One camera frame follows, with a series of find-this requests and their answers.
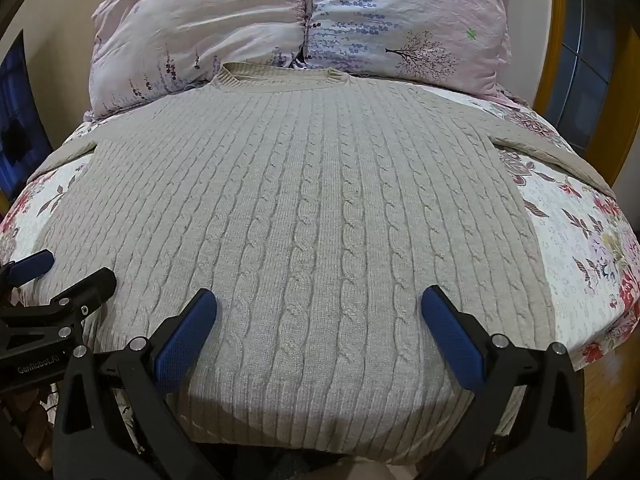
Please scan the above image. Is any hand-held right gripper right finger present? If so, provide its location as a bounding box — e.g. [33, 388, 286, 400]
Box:
[420, 284, 588, 480]

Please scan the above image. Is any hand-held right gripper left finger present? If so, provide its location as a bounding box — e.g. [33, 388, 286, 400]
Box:
[52, 287, 236, 480]

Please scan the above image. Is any yellow wooden frame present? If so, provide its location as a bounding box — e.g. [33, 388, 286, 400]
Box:
[530, 0, 640, 201]

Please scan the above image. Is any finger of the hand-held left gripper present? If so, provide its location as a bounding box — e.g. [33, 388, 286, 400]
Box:
[0, 250, 55, 292]
[0, 267, 118, 333]

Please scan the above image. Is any pink floral pillow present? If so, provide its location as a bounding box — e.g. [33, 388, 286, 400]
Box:
[84, 0, 313, 121]

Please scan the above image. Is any floral bedspread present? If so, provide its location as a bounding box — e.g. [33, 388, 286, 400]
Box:
[0, 82, 640, 441]

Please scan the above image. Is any beige cable-knit sweater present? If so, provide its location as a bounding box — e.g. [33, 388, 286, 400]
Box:
[27, 62, 616, 453]

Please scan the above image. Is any white lavender-print pillow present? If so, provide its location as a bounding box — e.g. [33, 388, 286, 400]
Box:
[300, 0, 513, 102]

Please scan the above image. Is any dark glass window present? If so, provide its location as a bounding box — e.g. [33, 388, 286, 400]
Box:
[545, 0, 617, 128]

